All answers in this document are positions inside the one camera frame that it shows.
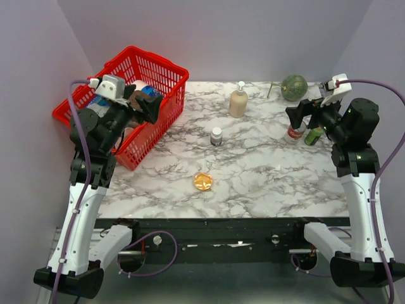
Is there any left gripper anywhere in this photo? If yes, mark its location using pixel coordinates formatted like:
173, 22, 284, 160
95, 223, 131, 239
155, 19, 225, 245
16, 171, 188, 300
101, 84, 164, 152

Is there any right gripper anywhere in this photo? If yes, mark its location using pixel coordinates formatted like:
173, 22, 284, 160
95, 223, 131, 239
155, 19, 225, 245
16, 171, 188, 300
285, 91, 349, 143

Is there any small pill bottle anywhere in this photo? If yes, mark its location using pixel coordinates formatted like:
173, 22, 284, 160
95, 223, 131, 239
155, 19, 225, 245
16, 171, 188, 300
210, 127, 223, 146

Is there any orange pill dish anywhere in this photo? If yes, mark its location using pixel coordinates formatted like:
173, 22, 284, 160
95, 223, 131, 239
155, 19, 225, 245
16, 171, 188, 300
194, 172, 213, 191

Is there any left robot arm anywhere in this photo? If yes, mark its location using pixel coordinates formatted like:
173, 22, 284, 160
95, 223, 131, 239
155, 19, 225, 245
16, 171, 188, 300
34, 85, 163, 303

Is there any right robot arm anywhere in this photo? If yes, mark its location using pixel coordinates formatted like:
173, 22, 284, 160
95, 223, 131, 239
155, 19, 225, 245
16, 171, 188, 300
285, 98, 404, 288

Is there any brown round cork block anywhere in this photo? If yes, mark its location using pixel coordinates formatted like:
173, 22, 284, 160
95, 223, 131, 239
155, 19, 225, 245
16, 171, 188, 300
128, 90, 147, 113

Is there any white blue tissue roll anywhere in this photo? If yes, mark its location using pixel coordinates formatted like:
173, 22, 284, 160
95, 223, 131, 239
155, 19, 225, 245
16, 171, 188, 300
132, 80, 162, 98

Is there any red plastic shopping basket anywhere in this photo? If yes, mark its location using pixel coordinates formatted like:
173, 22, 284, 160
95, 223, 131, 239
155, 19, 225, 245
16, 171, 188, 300
52, 46, 190, 172

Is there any green melon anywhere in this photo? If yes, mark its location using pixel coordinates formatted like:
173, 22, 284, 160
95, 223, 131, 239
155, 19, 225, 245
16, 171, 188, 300
281, 75, 308, 102

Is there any green cylinder bottle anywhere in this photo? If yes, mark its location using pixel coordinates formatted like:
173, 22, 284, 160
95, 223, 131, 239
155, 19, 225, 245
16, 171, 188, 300
304, 127, 324, 146

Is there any blue white packet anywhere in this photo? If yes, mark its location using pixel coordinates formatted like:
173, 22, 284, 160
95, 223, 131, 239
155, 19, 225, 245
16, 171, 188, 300
87, 95, 108, 106

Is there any silver cartoon snack bag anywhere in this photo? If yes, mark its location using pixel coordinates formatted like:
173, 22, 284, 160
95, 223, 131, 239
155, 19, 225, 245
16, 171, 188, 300
87, 103, 109, 117

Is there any beige soap pump bottle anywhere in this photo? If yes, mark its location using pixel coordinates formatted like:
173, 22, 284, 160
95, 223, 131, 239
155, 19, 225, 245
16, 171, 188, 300
229, 81, 248, 118

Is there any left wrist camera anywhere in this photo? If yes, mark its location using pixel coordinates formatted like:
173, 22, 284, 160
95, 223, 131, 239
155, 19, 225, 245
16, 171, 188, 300
88, 74, 125, 101

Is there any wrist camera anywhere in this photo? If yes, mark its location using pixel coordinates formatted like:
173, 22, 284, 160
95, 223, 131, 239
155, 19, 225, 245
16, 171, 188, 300
88, 74, 125, 101
318, 73, 352, 107

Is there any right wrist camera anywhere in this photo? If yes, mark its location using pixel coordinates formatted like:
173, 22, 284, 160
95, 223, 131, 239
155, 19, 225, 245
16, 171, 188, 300
318, 73, 352, 107

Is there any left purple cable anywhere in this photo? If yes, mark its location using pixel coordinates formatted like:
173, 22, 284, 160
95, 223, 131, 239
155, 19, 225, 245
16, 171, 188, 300
49, 79, 96, 304

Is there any purple cable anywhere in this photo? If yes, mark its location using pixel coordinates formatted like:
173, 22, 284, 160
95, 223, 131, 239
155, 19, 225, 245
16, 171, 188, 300
338, 79, 405, 304
49, 79, 96, 304

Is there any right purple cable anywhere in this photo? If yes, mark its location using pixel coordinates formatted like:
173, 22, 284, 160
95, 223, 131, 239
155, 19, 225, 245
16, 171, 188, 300
338, 79, 405, 304

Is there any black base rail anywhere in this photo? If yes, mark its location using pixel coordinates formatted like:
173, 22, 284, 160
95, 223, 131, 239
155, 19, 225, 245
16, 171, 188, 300
91, 217, 352, 265

